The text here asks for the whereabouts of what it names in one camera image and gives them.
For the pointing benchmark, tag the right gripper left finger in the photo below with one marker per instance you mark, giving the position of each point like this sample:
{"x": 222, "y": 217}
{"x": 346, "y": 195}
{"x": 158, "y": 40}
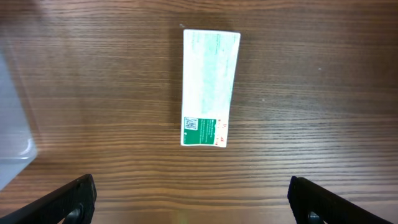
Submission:
{"x": 71, "y": 203}

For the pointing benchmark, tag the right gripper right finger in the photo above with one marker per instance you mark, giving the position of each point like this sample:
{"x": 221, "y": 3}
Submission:
{"x": 311, "y": 203}

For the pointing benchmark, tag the white green slim box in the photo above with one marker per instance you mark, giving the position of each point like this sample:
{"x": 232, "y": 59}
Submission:
{"x": 209, "y": 66}

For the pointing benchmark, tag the clear plastic container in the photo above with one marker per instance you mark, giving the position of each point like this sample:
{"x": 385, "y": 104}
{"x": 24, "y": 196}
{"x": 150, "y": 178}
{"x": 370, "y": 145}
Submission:
{"x": 17, "y": 149}

